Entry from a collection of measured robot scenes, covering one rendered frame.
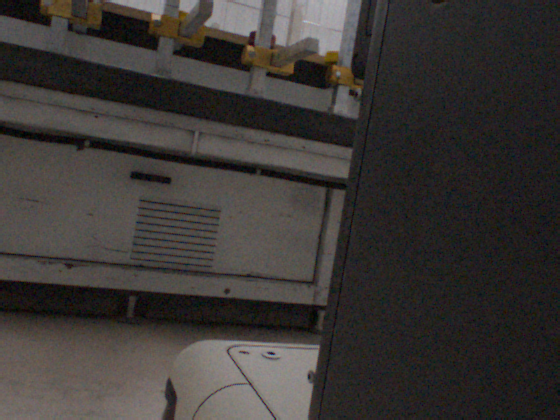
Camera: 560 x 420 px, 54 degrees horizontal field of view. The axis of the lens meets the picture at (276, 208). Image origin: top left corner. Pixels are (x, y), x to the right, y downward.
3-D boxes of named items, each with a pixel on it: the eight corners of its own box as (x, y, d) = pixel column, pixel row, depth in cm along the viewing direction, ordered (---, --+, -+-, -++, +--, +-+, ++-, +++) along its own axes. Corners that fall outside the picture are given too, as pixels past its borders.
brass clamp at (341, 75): (374, 91, 157) (377, 73, 157) (332, 81, 153) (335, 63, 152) (364, 93, 163) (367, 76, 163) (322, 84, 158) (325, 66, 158)
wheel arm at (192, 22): (212, 20, 117) (215, 0, 116) (196, 16, 116) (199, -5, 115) (178, 53, 157) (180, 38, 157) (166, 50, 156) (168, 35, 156)
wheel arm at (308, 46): (317, 56, 125) (321, 37, 125) (304, 53, 124) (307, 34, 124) (259, 79, 166) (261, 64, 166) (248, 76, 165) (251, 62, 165)
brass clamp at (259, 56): (293, 73, 149) (296, 54, 148) (245, 62, 144) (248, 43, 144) (285, 76, 154) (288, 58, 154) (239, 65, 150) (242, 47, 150)
